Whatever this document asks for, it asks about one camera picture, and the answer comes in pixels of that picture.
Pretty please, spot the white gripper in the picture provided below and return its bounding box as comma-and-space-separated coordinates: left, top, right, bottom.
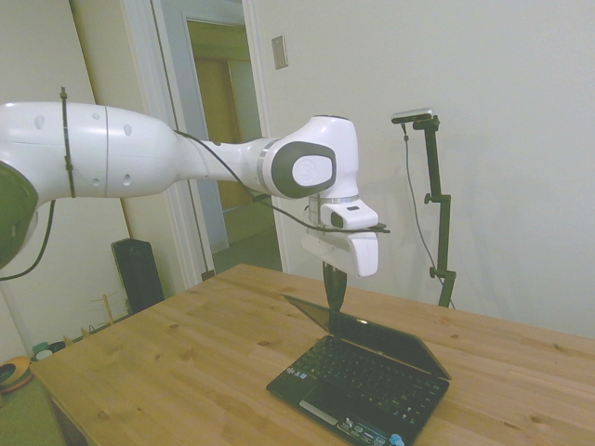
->
299, 230, 380, 312

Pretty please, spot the black netbook laptop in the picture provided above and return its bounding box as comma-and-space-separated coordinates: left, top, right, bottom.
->
266, 293, 453, 446

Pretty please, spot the brown wooden door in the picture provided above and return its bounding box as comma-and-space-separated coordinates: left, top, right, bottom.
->
193, 57, 244, 211

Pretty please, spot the black speaker box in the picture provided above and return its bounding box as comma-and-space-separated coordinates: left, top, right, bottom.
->
111, 237, 166, 315

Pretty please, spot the small wooden rack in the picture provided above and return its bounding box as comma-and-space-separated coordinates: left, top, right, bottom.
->
64, 291, 135, 345

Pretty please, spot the orange and green bowl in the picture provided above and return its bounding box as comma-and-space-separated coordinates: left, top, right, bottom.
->
0, 355, 34, 395

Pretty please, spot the black wrist camera mount plate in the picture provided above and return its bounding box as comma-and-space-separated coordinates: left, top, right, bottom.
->
319, 222, 392, 235

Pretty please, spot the grey camera cable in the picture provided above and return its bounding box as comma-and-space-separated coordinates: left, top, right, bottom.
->
402, 122, 443, 281

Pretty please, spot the black camera stand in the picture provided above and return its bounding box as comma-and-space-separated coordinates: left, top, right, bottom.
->
412, 115, 458, 309

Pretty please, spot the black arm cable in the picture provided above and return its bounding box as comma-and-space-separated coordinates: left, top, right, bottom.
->
0, 129, 326, 282

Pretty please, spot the grey exterior camera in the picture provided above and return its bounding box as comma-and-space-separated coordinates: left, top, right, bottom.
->
390, 107, 436, 125

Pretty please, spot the metal wall switch plate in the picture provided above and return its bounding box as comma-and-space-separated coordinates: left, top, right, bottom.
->
271, 34, 289, 71

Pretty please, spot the white door frame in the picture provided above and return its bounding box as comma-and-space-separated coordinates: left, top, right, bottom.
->
121, 0, 292, 293

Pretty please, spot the black cable tie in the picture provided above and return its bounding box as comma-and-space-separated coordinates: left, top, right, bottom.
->
59, 85, 78, 199

